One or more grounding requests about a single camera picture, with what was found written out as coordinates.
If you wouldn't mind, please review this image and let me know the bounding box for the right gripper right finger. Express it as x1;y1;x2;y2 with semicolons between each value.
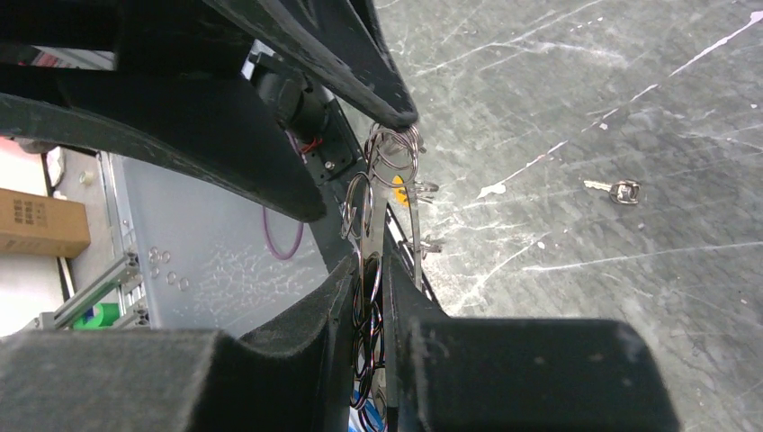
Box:
382;257;681;431

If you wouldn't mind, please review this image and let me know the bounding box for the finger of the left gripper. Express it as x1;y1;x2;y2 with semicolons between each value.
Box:
209;0;418;131

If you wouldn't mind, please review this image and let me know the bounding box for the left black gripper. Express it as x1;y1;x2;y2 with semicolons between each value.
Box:
1;0;327;222

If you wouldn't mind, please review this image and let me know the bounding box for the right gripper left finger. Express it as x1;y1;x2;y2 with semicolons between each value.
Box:
1;257;356;431

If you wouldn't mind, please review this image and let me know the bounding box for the large metal keyring with rings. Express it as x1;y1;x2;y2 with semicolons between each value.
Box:
341;123;444;431

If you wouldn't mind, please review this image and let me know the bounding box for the green tape roll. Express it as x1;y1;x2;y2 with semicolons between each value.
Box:
72;302;121;330

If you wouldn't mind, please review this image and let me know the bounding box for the cardboard box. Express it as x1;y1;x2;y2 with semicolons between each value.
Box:
1;189;91;258

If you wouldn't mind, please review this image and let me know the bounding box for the small loose key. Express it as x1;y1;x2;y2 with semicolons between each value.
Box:
583;179;642;205

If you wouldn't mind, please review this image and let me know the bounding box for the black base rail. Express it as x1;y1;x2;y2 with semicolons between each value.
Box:
248;40;442;303

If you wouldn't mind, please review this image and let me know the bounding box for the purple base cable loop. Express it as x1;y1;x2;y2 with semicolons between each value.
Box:
262;205;305;262

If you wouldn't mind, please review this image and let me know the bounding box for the aluminium frame rail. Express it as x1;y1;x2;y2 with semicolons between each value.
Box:
25;149;149;330

